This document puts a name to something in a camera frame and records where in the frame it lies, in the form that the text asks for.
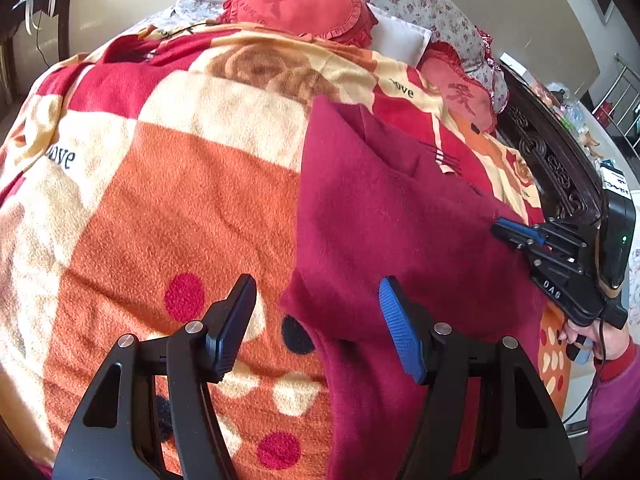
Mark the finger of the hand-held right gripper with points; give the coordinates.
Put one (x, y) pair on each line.
(520, 234)
(560, 261)

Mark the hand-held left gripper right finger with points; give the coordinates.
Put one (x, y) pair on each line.
(400, 330)

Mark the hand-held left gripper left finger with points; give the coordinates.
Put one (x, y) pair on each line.
(235, 330)

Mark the maroon knit garment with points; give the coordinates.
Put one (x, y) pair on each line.
(400, 210)

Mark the person's right forearm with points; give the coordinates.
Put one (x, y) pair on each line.
(617, 400)

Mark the person's right hand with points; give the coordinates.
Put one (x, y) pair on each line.
(570, 332)

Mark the dark carved wooden headboard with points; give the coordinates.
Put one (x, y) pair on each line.
(550, 160)

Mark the pile of assorted packets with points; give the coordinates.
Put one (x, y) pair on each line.
(575, 115)

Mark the orange red printed blanket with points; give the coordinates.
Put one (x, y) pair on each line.
(150, 210)

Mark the metal railing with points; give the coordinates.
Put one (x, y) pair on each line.
(620, 100)

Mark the small red heart pillow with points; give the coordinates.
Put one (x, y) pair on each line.
(460, 92)

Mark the white box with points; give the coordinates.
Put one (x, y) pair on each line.
(515, 62)

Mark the white pillow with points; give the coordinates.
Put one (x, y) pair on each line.
(400, 32)

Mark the dark wooden desk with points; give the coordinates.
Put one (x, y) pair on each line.
(30, 45)

